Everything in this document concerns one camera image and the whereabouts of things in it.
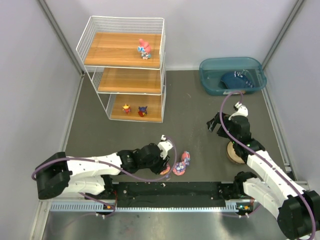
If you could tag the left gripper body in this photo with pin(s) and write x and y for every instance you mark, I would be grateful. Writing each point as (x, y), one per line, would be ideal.
(162, 165)

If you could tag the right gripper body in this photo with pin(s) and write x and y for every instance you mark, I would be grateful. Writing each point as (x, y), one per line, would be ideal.
(222, 127)

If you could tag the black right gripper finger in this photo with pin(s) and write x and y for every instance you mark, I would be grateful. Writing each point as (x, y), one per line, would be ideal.
(211, 124)
(221, 132)

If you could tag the pink bear strawberry toy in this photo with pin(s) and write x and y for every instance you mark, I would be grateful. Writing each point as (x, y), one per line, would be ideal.
(166, 170)

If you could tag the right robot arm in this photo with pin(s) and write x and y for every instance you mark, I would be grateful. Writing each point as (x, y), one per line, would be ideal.
(296, 210)

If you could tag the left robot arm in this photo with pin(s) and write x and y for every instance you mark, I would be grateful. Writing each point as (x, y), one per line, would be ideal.
(60, 175)

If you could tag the pink bunny toy on shelf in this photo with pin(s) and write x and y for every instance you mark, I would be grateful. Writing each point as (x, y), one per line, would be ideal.
(144, 49)

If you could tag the wooden round block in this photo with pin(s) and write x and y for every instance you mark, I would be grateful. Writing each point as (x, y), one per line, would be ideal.
(232, 156)

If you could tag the purple bunny donut toy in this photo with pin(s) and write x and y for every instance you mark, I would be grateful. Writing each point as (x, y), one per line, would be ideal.
(179, 168)

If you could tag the blue caped toy figure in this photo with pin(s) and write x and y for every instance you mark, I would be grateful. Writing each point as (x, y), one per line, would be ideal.
(142, 111)

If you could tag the teal plastic bin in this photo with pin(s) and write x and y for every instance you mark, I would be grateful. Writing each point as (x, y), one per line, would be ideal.
(220, 76)

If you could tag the blue cap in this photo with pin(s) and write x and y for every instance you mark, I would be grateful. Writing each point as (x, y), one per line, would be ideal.
(236, 80)

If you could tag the yellow red toy figure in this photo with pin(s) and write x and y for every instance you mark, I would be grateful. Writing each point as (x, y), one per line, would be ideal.
(126, 108)

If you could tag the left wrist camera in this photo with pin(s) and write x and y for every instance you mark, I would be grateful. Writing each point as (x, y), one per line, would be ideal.
(164, 146)

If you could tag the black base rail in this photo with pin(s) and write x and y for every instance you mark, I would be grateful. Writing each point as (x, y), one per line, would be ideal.
(174, 194)

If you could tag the white wire wooden shelf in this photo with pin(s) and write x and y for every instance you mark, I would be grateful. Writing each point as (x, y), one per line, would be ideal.
(108, 50)

